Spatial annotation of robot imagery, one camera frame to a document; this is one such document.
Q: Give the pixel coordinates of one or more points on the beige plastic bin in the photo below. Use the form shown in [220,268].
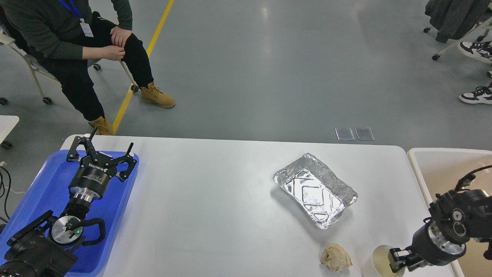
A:
[437,171]

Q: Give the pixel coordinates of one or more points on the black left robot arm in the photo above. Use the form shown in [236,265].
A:
[67,223]

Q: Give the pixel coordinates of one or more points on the grey office chair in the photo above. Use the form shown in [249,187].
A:
[37,70]

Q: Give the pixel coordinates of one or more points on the small white side table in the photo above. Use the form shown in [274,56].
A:
[7,123]

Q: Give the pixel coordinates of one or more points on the right clear floor plate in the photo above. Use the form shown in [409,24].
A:
[364,134]

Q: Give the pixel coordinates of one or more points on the person in dark clothes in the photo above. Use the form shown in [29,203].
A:
[63,35]

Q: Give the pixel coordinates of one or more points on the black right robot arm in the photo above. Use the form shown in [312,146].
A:
[455,217]

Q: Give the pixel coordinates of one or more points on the clear floor plate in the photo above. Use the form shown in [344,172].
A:
[344,134]
[364,134]

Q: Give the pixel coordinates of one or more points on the black white sneaker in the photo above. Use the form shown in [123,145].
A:
[481,95]
[479,51]

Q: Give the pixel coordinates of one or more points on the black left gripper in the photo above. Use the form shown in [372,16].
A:
[92,180]

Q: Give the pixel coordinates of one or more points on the aluminium foil tray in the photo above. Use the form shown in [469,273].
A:
[316,188]

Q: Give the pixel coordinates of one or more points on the white paper cup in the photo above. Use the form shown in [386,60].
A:
[380,261]

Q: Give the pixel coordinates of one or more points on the left clear floor plate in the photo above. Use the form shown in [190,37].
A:
[344,134]

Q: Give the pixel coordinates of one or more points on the blue plastic tray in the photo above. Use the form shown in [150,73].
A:
[49,191]

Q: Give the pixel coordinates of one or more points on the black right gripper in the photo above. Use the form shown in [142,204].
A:
[428,246]

